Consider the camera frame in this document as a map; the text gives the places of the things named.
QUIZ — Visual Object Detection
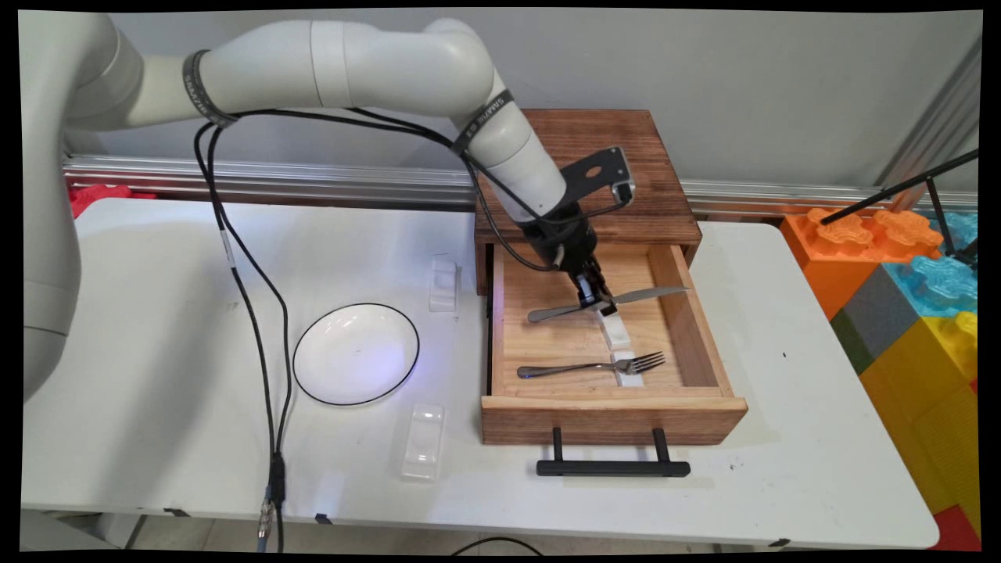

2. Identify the black tripod stand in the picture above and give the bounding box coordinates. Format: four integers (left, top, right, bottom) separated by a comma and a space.
820, 149, 980, 271

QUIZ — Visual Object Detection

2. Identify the slanted aluminium profile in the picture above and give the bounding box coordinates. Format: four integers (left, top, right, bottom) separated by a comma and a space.
876, 35, 982, 212

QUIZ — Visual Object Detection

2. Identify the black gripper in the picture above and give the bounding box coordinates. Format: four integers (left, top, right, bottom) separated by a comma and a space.
520, 207, 619, 315

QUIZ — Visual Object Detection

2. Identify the orange toy block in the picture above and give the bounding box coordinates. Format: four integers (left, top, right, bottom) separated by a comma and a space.
780, 207, 943, 321

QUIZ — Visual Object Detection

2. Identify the grey toy block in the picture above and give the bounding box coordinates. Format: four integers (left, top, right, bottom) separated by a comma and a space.
829, 264, 927, 376

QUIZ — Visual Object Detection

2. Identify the red toy block with studs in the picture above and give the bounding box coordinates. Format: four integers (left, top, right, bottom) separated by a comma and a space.
69, 184, 157, 220

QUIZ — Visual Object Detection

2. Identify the white ceramic cutlery rest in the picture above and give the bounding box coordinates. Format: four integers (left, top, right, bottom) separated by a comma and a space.
597, 310, 633, 350
612, 350, 647, 389
429, 258, 460, 314

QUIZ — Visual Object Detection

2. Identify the light wooden drawer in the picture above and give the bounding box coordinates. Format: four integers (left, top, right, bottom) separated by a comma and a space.
480, 242, 749, 446

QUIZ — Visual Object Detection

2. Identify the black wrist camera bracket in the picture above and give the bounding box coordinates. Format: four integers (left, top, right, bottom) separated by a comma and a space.
559, 147, 636, 212

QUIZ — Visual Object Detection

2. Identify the yellow toy block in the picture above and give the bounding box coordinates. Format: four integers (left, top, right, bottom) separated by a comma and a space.
859, 311, 982, 540

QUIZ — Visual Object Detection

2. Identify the dark wooden cabinet box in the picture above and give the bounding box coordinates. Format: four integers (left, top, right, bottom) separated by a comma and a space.
474, 108, 703, 296

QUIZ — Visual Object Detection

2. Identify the plain black cable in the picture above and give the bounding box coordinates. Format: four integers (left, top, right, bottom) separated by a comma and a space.
207, 108, 634, 552

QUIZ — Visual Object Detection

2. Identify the black floor cable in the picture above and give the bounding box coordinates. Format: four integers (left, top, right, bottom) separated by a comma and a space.
450, 536, 544, 558

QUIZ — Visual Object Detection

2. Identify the black drawer handle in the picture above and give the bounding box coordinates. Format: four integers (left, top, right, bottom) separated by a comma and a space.
536, 426, 692, 479

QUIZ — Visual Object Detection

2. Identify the large white cutlery rest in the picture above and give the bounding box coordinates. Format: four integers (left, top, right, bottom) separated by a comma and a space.
400, 403, 448, 482

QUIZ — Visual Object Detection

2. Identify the translucent blue toy block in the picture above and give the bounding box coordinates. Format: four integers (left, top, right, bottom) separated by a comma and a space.
927, 211, 978, 255
882, 254, 978, 317

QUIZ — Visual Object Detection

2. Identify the black velcro strap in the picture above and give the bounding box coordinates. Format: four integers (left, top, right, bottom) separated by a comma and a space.
181, 48, 240, 130
450, 88, 515, 156

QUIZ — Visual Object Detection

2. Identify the aluminium wall rail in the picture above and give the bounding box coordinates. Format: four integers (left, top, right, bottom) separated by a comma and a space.
63, 152, 978, 224

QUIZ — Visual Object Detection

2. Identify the silver metal knife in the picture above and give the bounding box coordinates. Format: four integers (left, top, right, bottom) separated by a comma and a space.
527, 286, 691, 324

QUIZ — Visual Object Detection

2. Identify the silver metal fork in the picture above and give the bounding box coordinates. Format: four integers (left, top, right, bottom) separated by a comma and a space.
517, 352, 667, 380

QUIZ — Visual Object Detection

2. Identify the black cable with white tag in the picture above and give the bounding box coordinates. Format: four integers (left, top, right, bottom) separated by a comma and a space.
193, 121, 286, 552

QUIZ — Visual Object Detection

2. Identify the white plate with black rim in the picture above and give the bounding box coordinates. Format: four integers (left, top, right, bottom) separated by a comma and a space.
292, 303, 422, 407

